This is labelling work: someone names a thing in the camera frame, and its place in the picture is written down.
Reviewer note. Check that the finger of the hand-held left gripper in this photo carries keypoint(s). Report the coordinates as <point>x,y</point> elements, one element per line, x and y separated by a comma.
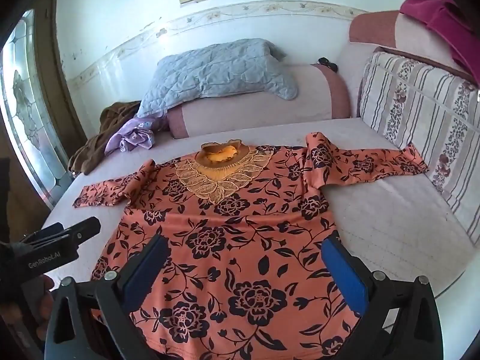
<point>80,228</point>

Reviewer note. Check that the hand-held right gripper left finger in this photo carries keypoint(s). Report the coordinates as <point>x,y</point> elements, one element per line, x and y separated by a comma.
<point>144,270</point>

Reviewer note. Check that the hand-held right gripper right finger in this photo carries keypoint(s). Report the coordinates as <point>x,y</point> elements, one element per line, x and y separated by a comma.
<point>345,270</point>

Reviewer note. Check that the orange floral shirt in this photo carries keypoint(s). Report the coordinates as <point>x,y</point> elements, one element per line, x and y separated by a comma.
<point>243,232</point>

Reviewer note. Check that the person's left hand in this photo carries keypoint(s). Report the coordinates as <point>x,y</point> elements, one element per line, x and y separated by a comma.
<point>47,287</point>

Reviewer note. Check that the white mattress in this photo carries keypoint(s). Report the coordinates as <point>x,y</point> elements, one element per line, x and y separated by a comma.
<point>393,225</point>

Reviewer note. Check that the brown cloth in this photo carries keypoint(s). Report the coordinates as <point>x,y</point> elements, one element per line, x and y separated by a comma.
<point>93,146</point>

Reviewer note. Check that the purple cloth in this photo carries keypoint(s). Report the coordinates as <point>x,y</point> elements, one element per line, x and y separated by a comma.
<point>131,135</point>

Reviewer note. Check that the patterned glass window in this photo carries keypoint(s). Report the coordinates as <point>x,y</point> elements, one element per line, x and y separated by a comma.
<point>26,120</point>

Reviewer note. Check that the striped floral cushion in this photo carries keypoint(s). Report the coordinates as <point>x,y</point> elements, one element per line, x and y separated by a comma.
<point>420,112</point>

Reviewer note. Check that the blue-grey quilted pillow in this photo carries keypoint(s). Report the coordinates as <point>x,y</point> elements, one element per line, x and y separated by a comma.
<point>210,71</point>

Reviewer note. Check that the small black object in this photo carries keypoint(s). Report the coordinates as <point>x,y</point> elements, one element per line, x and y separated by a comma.
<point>327,63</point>

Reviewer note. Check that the magenta cloth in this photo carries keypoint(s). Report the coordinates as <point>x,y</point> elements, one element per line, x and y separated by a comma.
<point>442,22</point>

